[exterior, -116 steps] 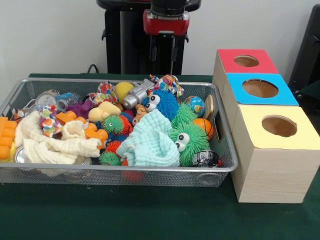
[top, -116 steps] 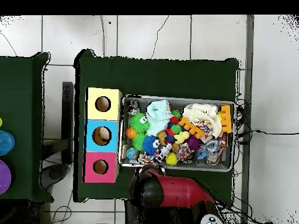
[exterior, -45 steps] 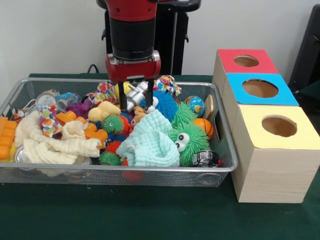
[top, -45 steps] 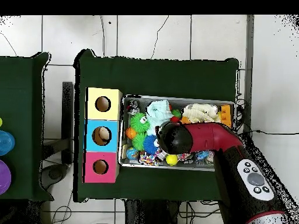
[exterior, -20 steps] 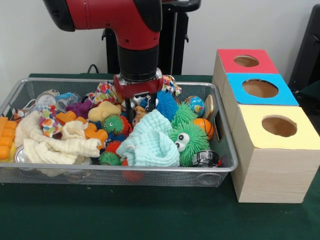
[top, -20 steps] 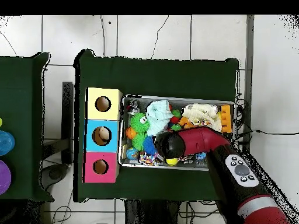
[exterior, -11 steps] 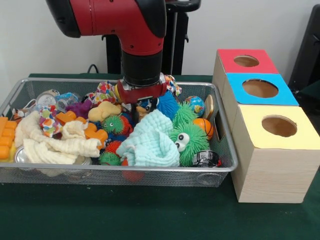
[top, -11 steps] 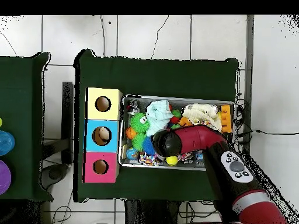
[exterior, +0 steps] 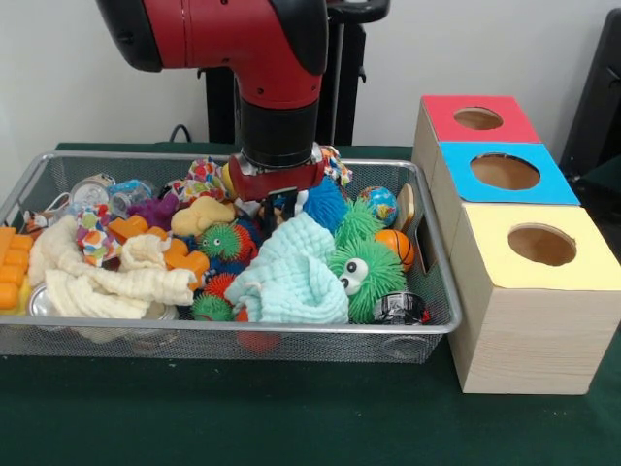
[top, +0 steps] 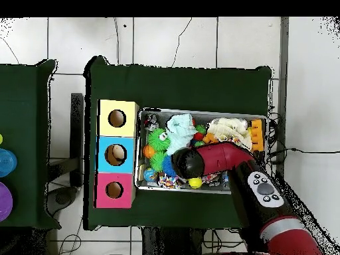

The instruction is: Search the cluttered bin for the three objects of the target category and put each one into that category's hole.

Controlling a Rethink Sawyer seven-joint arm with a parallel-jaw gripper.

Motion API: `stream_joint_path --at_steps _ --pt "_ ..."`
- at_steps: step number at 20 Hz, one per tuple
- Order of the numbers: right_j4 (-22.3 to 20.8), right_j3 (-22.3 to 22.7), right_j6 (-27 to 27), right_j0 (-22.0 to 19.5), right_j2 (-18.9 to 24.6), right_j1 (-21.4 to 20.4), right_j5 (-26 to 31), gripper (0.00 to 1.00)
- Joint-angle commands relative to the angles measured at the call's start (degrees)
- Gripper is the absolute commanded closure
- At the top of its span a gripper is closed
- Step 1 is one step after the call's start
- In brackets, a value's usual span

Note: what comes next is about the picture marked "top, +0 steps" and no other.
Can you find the small orange basketball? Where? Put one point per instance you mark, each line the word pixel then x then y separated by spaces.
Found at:
pixel 148 152

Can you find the blue round lid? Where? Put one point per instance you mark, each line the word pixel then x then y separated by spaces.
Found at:
pixel 6 162

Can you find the small globe ball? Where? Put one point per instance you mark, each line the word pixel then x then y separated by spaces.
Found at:
pixel 150 175

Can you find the dark green tablecloth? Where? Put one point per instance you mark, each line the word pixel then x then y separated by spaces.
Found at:
pixel 26 106
pixel 172 87

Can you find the blue puffer toy with eyes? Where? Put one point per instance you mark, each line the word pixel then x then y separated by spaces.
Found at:
pixel 168 166

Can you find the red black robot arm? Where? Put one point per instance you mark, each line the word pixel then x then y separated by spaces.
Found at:
pixel 225 159

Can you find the long orange plastic toy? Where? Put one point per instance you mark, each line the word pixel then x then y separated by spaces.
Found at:
pixel 209 138

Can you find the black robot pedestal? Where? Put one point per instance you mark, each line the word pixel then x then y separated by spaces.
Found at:
pixel 172 244

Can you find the cream muslin cloth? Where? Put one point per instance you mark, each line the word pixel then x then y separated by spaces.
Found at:
pixel 228 127

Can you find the green puffer toy with eyes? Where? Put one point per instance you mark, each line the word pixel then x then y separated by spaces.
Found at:
pixel 156 140

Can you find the orange yellow block toy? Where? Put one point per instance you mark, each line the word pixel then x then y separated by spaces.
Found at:
pixel 257 135

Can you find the black stand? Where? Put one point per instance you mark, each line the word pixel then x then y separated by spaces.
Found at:
pixel 77 119

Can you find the wooden three-hole box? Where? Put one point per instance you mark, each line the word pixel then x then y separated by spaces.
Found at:
pixel 127 159

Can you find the yellow ball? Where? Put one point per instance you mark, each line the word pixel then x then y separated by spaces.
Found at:
pixel 195 183

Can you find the light blue muslin cloth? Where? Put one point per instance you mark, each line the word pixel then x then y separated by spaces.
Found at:
pixel 180 132

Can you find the green puffer toy without eyes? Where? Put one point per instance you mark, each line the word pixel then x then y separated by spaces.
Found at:
pixel 158 161

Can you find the purple round lid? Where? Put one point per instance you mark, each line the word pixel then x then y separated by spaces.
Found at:
pixel 4 202

